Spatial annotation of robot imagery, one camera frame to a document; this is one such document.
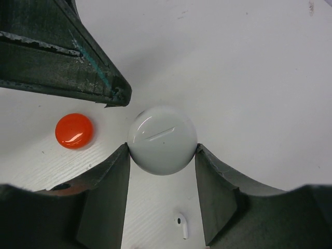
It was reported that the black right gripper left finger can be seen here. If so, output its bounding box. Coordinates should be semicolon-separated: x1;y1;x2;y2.
36;143;130;248

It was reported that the white round earbud case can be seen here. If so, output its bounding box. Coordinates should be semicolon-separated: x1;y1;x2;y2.
127;105;198;176

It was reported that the white earbud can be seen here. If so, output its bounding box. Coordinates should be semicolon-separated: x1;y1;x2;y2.
174;213;189;240

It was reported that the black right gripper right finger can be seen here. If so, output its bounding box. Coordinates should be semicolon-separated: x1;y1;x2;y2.
195;144;293;246

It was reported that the orange round earbud case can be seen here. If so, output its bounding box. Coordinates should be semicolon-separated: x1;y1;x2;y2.
54;113;94;149

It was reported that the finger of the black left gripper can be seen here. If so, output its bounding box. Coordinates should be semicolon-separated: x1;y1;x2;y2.
1;0;132;107

